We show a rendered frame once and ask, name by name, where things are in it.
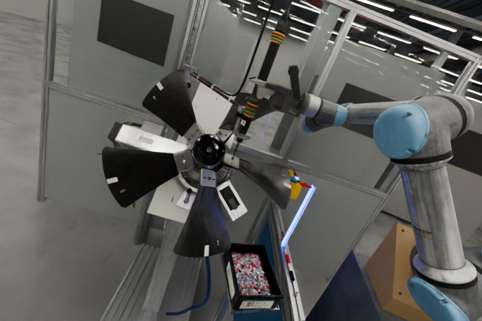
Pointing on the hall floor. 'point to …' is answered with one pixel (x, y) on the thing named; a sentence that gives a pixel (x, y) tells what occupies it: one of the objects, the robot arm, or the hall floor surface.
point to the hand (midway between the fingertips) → (253, 78)
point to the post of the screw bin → (221, 308)
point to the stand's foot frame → (182, 263)
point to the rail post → (260, 229)
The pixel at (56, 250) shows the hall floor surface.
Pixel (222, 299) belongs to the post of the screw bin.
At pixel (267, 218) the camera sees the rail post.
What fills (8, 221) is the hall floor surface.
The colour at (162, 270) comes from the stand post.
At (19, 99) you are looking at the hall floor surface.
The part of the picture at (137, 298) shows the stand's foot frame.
